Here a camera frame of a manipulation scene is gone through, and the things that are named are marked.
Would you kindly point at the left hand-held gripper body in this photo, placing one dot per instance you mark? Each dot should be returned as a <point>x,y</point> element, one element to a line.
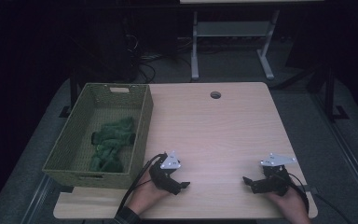
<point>163,177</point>

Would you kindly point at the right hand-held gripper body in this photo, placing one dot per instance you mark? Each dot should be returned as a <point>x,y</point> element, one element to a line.
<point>278,180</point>

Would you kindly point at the green fleece garment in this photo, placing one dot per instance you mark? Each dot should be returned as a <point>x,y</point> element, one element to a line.
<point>112,140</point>

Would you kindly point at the green woven basket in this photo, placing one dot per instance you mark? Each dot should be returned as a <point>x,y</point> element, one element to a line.
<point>74,146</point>

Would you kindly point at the person's left hand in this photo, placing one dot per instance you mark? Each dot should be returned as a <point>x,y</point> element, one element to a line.
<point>146,199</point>

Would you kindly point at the person's right hand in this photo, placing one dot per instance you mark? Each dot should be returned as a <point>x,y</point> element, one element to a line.
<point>292,208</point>

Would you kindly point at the grey tape strip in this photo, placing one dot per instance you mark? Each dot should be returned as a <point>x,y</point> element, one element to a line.
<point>313,189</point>

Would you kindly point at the black metal stand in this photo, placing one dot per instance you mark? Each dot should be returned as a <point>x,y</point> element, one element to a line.
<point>330,93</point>
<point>73,93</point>

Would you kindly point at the aluminium rail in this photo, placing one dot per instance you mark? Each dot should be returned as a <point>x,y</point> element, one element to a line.
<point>345,149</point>
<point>37,199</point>

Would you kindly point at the white metal desk frame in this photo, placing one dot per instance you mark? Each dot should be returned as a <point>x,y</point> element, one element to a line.
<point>233,28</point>

